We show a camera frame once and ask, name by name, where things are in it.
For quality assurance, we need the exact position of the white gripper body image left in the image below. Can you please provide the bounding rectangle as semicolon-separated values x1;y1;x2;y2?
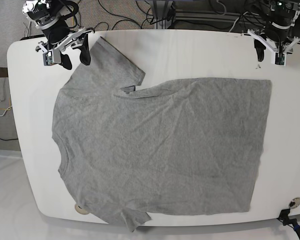
35;27;95;53

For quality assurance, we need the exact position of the beige table grommet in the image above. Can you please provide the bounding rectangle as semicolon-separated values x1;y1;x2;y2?
74;203;89;215

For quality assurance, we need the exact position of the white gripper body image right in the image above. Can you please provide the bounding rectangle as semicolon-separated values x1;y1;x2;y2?
247;29;300;54

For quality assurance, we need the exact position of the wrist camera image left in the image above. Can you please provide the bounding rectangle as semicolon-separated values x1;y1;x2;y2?
42;49;62;66

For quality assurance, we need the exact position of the black clamp with cable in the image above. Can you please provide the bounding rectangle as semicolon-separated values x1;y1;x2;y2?
277;208;300;240

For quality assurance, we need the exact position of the aluminium frame post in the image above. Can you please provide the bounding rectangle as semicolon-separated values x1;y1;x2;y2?
148;0;176;30

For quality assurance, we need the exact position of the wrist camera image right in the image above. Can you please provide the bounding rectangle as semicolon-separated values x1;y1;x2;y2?
274;52;287;66

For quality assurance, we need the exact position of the grey t-shirt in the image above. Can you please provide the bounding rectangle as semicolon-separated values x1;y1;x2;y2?
52;37;272;231

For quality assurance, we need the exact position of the silver table grommet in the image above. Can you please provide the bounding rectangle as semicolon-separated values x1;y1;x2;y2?
288;197;300;209

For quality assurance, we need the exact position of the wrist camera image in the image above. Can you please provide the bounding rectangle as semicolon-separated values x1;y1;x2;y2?
42;49;62;66
274;52;287;66

